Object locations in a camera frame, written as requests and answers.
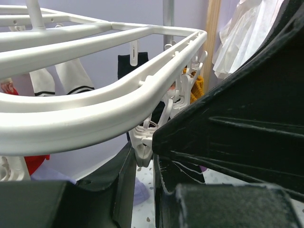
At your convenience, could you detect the lavender hanging shirt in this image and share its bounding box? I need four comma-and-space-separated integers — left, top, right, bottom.
30, 165, 150, 206

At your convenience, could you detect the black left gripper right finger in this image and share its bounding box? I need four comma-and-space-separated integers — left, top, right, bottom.
152, 0, 304, 228

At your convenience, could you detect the white metal rack pole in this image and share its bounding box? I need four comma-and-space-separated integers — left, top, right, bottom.
162, 0, 174, 46

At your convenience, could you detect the white clip sock hanger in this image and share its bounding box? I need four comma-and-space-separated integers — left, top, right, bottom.
0, 0, 209, 181

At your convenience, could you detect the white black-striped hanging sock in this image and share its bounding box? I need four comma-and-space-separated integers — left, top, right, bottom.
29, 58, 95, 96

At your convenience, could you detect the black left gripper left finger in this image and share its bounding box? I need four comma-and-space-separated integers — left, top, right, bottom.
0, 143, 136, 228

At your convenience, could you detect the red hanging sock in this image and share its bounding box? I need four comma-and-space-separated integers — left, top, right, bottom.
0, 82, 50, 176

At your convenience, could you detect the white pleated hanging garment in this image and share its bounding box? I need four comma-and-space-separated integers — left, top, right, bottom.
212, 0, 283, 79

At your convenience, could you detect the white hanger clip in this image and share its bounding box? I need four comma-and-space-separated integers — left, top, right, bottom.
129, 98, 173, 167

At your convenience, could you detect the wooden clothes rack frame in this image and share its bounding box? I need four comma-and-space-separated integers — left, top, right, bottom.
202, 0, 221, 93

